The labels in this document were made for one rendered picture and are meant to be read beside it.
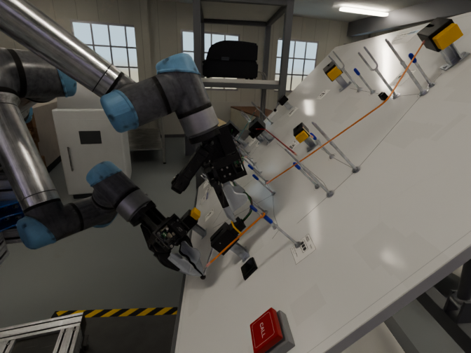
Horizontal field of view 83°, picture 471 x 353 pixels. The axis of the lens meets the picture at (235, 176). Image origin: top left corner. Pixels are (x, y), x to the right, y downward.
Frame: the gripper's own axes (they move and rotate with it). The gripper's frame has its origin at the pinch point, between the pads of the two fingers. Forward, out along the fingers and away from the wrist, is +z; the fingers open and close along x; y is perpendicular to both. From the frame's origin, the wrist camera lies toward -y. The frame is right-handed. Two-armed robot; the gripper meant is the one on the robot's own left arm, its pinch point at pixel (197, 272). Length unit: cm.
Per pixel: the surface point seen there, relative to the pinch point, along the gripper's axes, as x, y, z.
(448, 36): 42, 57, 2
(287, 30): 113, 11, -44
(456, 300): 23, 29, 42
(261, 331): -8.6, 24.6, 11.0
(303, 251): 7.8, 25.2, 10.5
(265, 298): -1.2, 18.5, 11.2
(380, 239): 8.3, 39.5, 14.1
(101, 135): 112, -212, -168
